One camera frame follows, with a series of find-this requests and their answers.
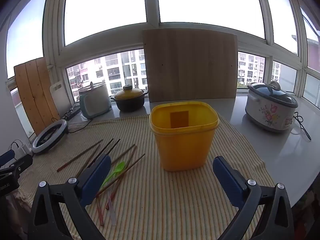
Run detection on striped tablecloth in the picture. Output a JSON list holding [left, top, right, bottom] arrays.
[[15, 115, 275, 240]]

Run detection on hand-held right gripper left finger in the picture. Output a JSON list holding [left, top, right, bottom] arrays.
[[27, 154, 112, 240]]

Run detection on brown plank board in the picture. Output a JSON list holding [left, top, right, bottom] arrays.
[[14, 57, 60, 136]]

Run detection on black pot with yellow lid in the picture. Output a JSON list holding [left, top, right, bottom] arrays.
[[110, 85, 148, 112]]

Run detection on white power adapter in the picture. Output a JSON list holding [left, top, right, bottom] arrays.
[[10, 141, 33, 155]]

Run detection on light wooden board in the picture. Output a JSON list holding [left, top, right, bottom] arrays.
[[142, 28, 238, 103]]

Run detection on white cutting board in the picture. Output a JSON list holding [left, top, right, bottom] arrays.
[[49, 81, 75, 120]]

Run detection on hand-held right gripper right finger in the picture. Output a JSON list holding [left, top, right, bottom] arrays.
[[212, 156, 299, 240]]

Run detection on black power cable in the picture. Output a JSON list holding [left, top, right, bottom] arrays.
[[51, 117, 92, 133]]

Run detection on green plastic spoon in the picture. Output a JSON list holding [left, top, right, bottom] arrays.
[[100, 161, 125, 188]]

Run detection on scissors and metal tools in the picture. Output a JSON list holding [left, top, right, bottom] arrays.
[[61, 106, 81, 120]]

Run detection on ring light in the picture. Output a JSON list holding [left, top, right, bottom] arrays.
[[32, 119, 69, 155]]

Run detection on yellow plastic container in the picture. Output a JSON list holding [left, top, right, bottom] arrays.
[[149, 101, 220, 172]]

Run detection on white window frame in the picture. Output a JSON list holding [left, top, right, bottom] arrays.
[[0, 0, 320, 105]]

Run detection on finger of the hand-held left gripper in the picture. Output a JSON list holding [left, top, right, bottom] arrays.
[[0, 149, 16, 167], [0, 154, 34, 180]]

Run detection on pink plastic spoon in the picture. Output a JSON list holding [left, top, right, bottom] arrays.
[[96, 196, 104, 227]]

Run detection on floral slow cooker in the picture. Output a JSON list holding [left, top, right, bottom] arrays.
[[245, 81, 299, 132]]

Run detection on white and blue electric cooker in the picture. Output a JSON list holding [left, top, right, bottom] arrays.
[[79, 81, 112, 119]]

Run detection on apartment buildings outside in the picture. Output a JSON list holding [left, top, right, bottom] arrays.
[[66, 49, 282, 98]]

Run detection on bundle of brown chopsticks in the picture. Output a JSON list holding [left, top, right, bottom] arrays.
[[56, 138, 146, 210]]

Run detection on clear plastic spoon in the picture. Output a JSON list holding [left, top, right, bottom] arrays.
[[107, 191, 117, 227]]

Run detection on slow cooker power cable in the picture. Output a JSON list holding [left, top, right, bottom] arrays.
[[293, 112, 312, 141]]

